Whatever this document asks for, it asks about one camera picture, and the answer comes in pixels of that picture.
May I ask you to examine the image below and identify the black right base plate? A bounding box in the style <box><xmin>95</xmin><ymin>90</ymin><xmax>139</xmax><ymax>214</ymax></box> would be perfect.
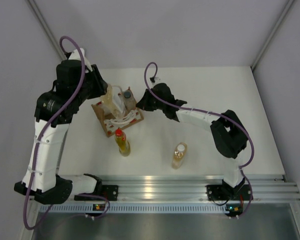
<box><xmin>206</xmin><ymin>184</ymin><xmax>246</xmax><ymax>201</ymax></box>

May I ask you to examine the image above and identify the red cap yellow bottle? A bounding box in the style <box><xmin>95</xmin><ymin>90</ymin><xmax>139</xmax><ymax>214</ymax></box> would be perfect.
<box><xmin>114</xmin><ymin>128</ymin><xmax>131</xmax><ymax>157</ymax></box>

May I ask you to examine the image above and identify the jute canvas bag with strawberries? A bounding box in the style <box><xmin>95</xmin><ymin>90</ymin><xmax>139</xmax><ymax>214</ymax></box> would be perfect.
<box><xmin>91</xmin><ymin>85</ymin><xmax>144</xmax><ymax>138</ymax></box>

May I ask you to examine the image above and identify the aluminium frame post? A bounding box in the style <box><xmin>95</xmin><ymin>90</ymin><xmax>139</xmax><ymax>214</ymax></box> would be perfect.
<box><xmin>250</xmin><ymin>0</ymin><xmax>297</xmax><ymax>73</ymax></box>
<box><xmin>24</xmin><ymin>0</ymin><xmax>82</xmax><ymax>118</ymax></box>

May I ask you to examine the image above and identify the aluminium mounting rail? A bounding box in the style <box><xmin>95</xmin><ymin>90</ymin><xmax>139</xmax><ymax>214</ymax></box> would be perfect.
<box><xmin>101</xmin><ymin>175</ymin><xmax>300</xmax><ymax>203</ymax></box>

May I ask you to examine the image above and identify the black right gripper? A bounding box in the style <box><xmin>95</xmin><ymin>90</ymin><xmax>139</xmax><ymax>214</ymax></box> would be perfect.
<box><xmin>136</xmin><ymin>89</ymin><xmax>165</xmax><ymax>113</ymax></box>

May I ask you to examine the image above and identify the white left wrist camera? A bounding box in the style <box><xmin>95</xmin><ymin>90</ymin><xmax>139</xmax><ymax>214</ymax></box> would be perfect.
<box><xmin>64</xmin><ymin>48</ymin><xmax>93</xmax><ymax>73</ymax></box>

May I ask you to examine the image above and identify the left aluminium frame post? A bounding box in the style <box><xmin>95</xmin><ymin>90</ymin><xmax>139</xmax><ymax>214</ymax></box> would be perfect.
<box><xmin>24</xmin><ymin>0</ymin><xmax>82</xmax><ymax>118</ymax></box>

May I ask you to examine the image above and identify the dark cap clear square bottle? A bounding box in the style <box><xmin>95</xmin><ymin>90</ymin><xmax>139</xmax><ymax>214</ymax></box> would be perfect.
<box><xmin>122</xmin><ymin>89</ymin><xmax>136</xmax><ymax>111</ymax></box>

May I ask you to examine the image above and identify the white cap amber bottle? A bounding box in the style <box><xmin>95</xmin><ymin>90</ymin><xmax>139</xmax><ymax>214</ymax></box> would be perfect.
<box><xmin>100</xmin><ymin>84</ymin><xmax>126</xmax><ymax>119</ymax></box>
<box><xmin>171</xmin><ymin>142</ymin><xmax>188</xmax><ymax>170</ymax></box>

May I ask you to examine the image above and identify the right aluminium frame post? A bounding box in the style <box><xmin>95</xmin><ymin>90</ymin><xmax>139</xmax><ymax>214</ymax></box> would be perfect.
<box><xmin>250</xmin><ymin>0</ymin><xmax>297</xmax><ymax>73</ymax></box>

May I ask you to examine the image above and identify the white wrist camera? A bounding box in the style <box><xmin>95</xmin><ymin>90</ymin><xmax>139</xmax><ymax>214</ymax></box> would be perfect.
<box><xmin>64</xmin><ymin>48</ymin><xmax>93</xmax><ymax>73</ymax></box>
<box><xmin>150</xmin><ymin>76</ymin><xmax>164</xmax><ymax>88</ymax></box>

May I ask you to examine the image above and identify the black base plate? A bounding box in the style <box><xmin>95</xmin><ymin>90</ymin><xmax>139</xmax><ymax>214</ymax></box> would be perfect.
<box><xmin>206</xmin><ymin>184</ymin><xmax>246</xmax><ymax>201</ymax></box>
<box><xmin>74</xmin><ymin>184</ymin><xmax>119</xmax><ymax>201</ymax></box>

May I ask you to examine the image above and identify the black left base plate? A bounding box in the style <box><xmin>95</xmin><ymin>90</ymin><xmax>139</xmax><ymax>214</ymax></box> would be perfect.
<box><xmin>74</xmin><ymin>184</ymin><xmax>119</xmax><ymax>201</ymax></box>

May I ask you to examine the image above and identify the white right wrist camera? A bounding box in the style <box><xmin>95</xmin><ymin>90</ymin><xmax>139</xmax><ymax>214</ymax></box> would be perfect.
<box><xmin>150</xmin><ymin>76</ymin><xmax>164</xmax><ymax>88</ymax></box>

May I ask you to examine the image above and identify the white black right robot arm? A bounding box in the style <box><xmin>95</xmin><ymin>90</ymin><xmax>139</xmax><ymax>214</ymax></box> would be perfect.
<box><xmin>136</xmin><ymin>76</ymin><xmax>251</xmax><ymax>199</ymax></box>

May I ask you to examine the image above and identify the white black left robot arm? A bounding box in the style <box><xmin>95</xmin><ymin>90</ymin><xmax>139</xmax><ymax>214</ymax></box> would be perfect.
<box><xmin>14</xmin><ymin>59</ymin><xmax>108</xmax><ymax>205</ymax></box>

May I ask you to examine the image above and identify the grey slotted cable duct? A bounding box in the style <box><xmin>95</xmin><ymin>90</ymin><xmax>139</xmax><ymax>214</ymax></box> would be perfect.
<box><xmin>49</xmin><ymin>202</ymin><xmax>229</xmax><ymax>214</ymax></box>

